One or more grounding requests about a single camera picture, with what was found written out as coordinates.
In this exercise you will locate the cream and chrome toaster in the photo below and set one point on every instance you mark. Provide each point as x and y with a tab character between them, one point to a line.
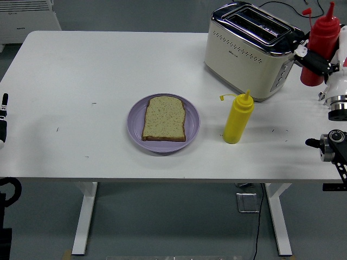
238	62

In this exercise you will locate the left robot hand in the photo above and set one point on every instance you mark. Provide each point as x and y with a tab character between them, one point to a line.
3	127

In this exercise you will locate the white air conditioner unit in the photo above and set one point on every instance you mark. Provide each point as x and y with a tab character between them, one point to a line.
24	24

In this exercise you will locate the purple plate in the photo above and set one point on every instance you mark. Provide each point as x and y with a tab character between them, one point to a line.
192	122

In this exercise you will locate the yellow squeeze bottle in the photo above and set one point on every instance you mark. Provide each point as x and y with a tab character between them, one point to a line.
237	122

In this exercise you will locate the black table control panel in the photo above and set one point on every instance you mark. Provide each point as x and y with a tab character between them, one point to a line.
332	187

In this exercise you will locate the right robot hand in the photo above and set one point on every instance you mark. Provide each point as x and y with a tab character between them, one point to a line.
337	86

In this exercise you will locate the slice of bread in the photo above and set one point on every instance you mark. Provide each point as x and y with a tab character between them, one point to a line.
164	119

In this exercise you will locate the metal floor socket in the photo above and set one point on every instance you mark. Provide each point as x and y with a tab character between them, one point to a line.
247	202

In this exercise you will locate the white table leg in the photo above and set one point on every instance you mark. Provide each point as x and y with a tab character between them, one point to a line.
280	216
85	216

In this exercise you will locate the red squeeze bottle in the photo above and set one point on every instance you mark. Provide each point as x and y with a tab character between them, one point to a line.
324	35

